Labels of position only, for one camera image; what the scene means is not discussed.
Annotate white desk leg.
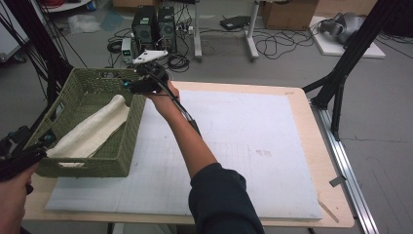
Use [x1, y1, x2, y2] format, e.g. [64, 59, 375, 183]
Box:
[193, 0, 205, 62]
[244, 0, 261, 62]

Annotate white cabinet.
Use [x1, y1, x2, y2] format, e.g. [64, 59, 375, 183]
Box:
[0, 0, 30, 62]

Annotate black metal stand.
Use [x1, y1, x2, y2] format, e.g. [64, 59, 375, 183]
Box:
[301, 0, 403, 142]
[3, 0, 74, 106]

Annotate clear plastic bag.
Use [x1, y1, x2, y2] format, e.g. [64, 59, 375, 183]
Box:
[67, 14, 101, 35]

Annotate grey tape piece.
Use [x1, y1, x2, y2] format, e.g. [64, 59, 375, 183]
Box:
[328, 175, 348, 188]

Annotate green woven basket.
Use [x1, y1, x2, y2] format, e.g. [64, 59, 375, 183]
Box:
[16, 67, 149, 179]

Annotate black computer tower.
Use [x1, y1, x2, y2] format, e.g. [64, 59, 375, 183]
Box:
[157, 6, 178, 55]
[131, 5, 159, 55]

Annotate white floor board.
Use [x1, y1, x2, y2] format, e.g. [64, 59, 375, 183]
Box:
[310, 16, 387, 59]

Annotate person's right hand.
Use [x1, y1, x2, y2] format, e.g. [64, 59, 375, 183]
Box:
[145, 80, 181, 114]

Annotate white round tabletop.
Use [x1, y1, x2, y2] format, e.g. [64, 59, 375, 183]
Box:
[42, 0, 94, 14]

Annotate thin wooden stick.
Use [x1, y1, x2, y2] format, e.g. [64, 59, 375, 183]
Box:
[317, 198, 340, 224]

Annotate grey power supply unit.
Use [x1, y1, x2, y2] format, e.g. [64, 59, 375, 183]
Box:
[121, 37, 135, 65]

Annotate grey headset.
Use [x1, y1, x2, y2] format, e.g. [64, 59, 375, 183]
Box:
[319, 12, 366, 45]

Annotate person's grey trousers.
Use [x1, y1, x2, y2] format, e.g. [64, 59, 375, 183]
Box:
[113, 223, 196, 234]

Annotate white grid mat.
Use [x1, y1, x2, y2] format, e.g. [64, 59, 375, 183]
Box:
[45, 87, 324, 220]

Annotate black floor cable tangle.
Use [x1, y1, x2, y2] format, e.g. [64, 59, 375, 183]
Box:
[252, 19, 322, 61]

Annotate aluminium rail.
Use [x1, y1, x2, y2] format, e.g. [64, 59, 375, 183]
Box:
[310, 100, 379, 234]

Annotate black flat device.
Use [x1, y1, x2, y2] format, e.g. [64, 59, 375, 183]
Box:
[219, 15, 251, 31]

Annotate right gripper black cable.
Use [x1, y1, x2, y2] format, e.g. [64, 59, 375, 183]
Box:
[152, 69, 203, 137]

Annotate person's dark sleeve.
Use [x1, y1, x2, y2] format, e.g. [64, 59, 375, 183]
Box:
[188, 162, 266, 234]

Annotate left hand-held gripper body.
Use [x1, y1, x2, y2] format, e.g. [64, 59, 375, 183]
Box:
[0, 125, 41, 183]

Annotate cream printed cloth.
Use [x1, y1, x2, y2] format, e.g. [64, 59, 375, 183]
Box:
[46, 94, 131, 169]

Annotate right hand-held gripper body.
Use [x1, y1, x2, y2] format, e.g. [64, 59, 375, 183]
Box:
[129, 49, 170, 96]

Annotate black cable coil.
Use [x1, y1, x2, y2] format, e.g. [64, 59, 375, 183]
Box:
[167, 53, 191, 73]

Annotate person's left hand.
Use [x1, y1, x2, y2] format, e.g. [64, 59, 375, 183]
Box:
[0, 163, 41, 234]

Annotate blue-green sheet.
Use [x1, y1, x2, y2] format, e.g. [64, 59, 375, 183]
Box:
[99, 11, 125, 32]

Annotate brown cardboard box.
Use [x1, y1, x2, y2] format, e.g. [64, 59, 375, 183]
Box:
[262, 0, 319, 31]

